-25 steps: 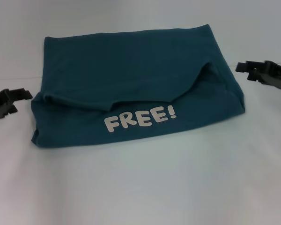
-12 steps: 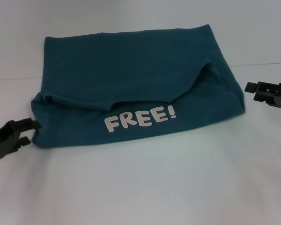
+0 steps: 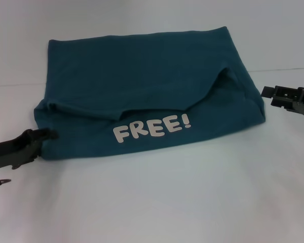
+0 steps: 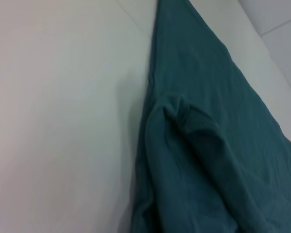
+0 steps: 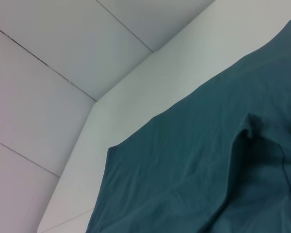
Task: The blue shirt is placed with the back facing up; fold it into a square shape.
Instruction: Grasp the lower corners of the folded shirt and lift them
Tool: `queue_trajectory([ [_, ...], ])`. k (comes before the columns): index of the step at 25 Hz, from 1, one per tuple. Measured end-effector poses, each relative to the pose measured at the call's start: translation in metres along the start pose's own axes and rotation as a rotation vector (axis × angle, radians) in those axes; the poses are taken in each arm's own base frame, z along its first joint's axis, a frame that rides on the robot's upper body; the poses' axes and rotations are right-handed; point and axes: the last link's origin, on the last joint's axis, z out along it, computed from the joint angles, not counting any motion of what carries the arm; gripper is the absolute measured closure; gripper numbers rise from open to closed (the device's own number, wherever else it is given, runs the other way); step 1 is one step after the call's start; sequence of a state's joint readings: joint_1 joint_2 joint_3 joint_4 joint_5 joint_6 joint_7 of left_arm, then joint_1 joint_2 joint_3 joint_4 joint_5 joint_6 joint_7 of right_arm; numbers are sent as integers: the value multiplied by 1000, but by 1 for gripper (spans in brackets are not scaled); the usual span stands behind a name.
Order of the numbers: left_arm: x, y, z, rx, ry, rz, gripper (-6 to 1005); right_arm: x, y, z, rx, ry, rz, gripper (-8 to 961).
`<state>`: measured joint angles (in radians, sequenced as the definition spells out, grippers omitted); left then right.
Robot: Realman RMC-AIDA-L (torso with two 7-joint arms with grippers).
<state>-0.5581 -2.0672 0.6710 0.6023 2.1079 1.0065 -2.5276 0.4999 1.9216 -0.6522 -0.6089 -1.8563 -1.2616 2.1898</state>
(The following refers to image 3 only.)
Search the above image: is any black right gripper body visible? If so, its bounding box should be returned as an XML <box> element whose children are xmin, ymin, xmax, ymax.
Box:
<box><xmin>270</xmin><ymin>86</ymin><xmax>304</xmax><ymax>117</ymax></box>

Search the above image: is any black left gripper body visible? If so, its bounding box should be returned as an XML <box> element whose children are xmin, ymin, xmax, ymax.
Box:
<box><xmin>0</xmin><ymin>129</ymin><xmax>44</xmax><ymax>171</ymax></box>

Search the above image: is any teal blue t-shirt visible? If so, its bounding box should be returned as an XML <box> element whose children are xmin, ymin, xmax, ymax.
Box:
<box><xmin>33</xmin><ymin>25</ymin><xmax>266</xmax><ymax>161</ymax></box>

